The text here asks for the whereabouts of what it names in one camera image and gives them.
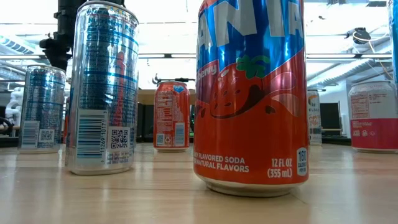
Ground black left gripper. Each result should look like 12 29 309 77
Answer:
39 37 75 72

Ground slim pale can black top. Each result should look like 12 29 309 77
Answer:
307 89 323 146

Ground silver blue slim energy can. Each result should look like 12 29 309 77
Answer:
17 64 67 155
64 0 140 176
387 0 398 85

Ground wooden shelf black legs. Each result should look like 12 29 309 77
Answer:
137 89 197 106

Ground white machine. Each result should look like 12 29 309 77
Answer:
4 86 25 127

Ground black partition panel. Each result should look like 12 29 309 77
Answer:
320 102 342 138

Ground white pink soda can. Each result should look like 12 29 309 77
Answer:
347 80 398 154

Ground black ceiling cord reel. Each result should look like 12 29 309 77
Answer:
344 27 373 45
151 73 196 86

